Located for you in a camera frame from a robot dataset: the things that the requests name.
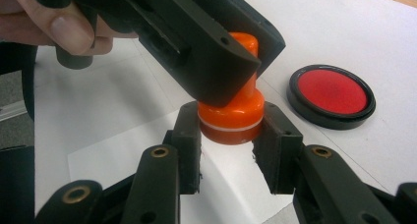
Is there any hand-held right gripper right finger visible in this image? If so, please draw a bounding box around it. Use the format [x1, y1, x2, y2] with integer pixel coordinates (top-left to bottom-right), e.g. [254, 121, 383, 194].
[251, 100, 400, 224]

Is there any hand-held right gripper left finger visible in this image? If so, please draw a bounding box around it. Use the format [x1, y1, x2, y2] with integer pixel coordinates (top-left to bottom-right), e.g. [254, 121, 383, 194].
[120, 100, 203, 224]

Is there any orange stamp cap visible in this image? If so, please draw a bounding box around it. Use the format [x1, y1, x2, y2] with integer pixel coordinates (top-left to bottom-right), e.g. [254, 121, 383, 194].
[200, 117, 264, 146]

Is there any orange stamp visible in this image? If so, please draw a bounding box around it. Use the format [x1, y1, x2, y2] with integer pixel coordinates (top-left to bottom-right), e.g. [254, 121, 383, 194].
[197, 31, 266, 133]

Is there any white paper sheet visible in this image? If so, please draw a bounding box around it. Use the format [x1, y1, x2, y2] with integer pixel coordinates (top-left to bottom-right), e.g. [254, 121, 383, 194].
[67, 109, 295, 224]

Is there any white table mat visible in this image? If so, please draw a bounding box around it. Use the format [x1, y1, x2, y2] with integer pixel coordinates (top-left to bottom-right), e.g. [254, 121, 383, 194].
[33, 0, 417, 224]

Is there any metal floor rail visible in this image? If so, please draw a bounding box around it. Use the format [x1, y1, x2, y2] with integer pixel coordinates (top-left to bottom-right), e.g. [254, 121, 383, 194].
[0, 100, 28, 123]

